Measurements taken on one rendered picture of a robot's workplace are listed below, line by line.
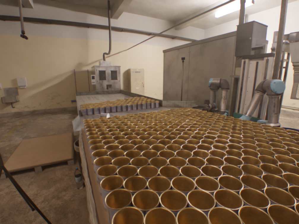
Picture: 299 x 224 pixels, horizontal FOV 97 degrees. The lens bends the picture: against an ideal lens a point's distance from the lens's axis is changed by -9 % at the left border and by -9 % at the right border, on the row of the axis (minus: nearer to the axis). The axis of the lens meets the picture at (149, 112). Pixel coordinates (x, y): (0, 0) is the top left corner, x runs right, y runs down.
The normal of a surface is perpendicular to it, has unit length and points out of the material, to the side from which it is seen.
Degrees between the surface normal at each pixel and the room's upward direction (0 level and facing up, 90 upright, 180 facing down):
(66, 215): 0
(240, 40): 90
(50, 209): 0
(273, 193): 89
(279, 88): 83
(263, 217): 90
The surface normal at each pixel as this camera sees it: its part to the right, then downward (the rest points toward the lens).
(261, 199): -0.94, 0.08
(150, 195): -0.40, 0.19
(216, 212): 0.13, 0.20
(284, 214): -0.76, 0.15
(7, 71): 0.46, 0.21
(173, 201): -0.14, 0.21
